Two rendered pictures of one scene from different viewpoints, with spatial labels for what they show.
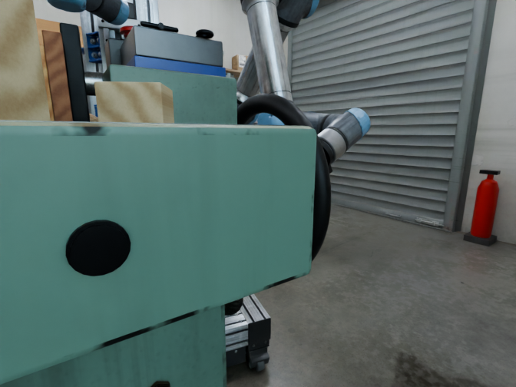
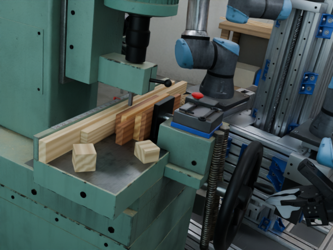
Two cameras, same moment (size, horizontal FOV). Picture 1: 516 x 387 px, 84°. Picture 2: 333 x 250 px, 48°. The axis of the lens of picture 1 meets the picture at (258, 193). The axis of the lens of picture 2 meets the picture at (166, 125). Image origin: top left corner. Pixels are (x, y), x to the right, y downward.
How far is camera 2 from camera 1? 0.71 m
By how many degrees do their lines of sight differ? 55
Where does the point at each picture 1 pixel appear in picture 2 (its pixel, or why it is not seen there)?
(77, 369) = not seen: hidden behind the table
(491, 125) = not seen: outside the picture
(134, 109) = (139, 154)
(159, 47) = (181, 120)
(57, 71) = (142, 124)
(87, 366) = not seen: hidden behind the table
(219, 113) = (197, 154)
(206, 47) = (202, 124)
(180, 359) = (118, 226)
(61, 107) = (141, 135)
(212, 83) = (197, 141)
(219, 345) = (128, 232)
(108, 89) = (137, 146)
